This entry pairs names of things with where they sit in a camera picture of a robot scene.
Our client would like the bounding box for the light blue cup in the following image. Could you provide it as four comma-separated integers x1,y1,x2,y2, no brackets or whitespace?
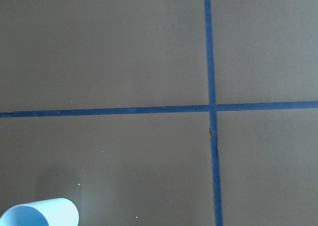
0,198,79,226

